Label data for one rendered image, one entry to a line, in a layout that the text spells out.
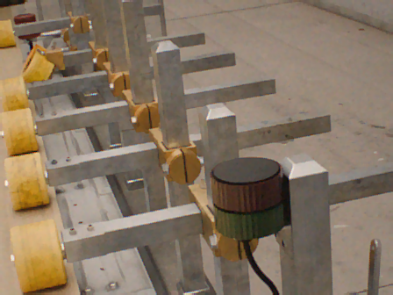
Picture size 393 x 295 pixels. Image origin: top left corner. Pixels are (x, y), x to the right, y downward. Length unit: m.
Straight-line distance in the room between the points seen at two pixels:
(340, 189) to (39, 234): 0.39
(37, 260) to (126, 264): 0.66
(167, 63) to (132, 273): 0.56
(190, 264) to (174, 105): 0.27
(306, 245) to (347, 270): 2.02
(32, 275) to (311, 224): 0.38
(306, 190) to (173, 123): 0.51
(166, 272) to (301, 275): 0.69
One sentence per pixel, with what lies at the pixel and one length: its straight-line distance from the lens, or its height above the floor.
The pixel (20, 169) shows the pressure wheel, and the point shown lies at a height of 0.97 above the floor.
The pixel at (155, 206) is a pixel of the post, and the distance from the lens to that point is 1.42.
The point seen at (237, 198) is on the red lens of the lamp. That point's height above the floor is 1.11.
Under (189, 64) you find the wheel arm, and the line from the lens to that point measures 1.66.
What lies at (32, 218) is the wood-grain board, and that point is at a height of 0.90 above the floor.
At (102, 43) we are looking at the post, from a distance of 1.82.
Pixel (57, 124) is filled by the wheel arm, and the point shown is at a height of 0.95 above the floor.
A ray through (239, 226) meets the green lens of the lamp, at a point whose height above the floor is 1.09.
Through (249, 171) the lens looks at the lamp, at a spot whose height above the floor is 1.13.
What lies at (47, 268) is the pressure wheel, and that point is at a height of 0.94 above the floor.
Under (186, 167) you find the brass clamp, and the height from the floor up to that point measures 0.95.
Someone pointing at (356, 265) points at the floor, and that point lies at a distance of 2.69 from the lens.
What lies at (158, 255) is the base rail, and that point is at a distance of 1.38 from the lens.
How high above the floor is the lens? 1.36
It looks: 21 degrees down
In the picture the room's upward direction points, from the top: 6 degrees counter-clockwise
